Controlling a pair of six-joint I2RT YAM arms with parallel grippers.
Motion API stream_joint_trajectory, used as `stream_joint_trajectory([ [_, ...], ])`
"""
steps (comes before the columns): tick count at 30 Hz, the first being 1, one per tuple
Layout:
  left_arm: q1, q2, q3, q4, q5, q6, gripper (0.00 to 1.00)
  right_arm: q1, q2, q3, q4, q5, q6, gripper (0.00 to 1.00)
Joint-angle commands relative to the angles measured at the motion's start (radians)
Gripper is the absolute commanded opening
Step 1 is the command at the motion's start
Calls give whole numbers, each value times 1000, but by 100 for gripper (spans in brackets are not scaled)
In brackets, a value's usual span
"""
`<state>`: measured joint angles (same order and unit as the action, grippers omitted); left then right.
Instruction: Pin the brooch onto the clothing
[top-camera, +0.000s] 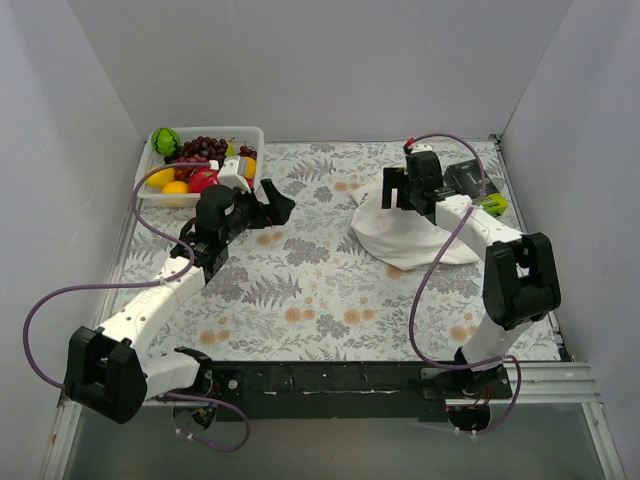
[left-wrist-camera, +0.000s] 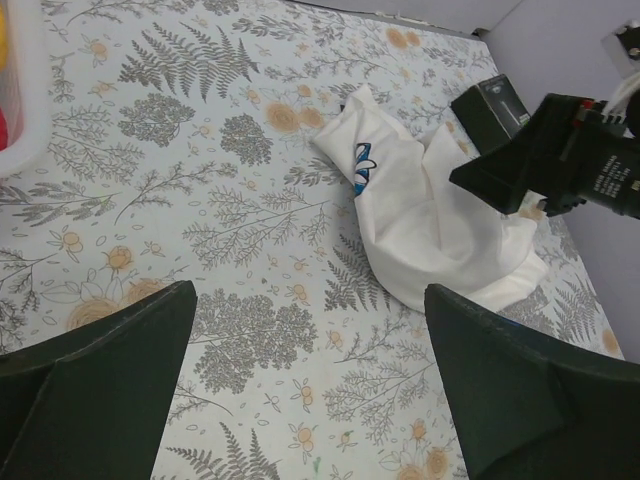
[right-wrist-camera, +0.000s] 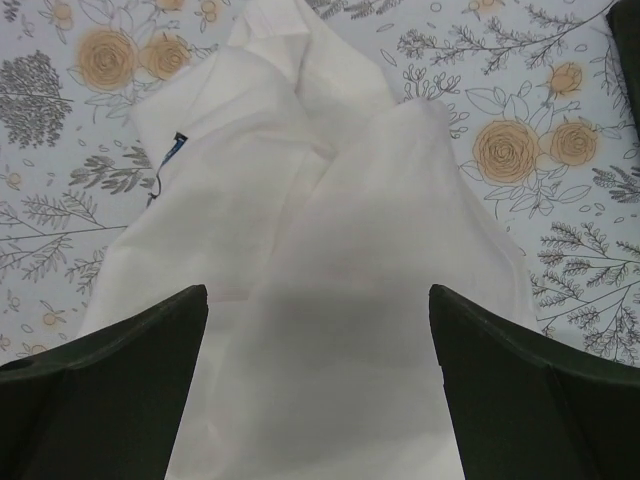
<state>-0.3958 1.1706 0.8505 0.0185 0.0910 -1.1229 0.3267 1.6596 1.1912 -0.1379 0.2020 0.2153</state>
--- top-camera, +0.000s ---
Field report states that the toy watermelon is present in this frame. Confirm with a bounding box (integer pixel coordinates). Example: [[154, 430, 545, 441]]
[[151, 127, 181, 156]]

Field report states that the floral table mat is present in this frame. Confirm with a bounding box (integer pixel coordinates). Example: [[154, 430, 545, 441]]
[[98, 140, 562, 362]]

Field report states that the aluminium frame rail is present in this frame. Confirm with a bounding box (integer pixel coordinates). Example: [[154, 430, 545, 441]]
[[39, 133, 626, 480]]

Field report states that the red grape bunch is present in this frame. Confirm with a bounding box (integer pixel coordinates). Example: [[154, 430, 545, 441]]
[[172, 156, 201, 183]]

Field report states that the yellow toy lemon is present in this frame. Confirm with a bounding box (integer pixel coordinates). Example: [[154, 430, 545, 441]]
[[161, 181, 189, 195], [145, 168, 175, 189], [239, 156, 257, 180]]

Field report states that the yellow toy lemon front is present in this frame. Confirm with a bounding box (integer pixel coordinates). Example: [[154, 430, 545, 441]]
[[161, 181, 189, 195]]

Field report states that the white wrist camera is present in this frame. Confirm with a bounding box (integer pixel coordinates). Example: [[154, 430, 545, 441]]
[[209, 156, 254, 192], [403, 138, 433, 155]]

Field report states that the yellow toy lemon left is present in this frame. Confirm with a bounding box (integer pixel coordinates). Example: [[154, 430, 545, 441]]
[[145, 168, 175, 189]]

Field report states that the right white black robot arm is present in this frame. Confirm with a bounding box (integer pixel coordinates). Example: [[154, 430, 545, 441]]
[[381, 148, 561, 398]]

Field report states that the black green product box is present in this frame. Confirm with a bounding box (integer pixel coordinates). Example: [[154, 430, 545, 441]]
[[444, 160, 508, 217]]

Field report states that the white t-shirt with flower print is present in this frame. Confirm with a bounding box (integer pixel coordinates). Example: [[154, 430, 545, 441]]
[[350, 174, 450, 271]]

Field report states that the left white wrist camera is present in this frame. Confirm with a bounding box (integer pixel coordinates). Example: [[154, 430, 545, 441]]
[[209, 156, 254, 192]]

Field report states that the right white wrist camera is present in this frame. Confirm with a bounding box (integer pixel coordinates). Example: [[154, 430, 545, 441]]
[[403, 138, 433, 155]]

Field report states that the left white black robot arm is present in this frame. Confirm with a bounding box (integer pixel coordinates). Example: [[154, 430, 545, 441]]
[[64, 179, 295, 424]]

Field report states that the dark purple grape bunch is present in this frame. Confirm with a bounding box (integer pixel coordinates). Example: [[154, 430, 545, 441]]
[[171, 136, 233, 162]]

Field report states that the white plastic fruit basket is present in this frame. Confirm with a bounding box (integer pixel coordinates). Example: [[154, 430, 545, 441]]
[[134, 126, 265, 208]]

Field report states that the yellow toy lemon right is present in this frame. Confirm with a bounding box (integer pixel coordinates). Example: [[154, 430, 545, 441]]
[[239, 156, 257, 180]]

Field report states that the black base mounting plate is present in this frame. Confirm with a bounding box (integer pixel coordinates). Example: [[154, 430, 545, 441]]
[[200, 361, 512, 422]]

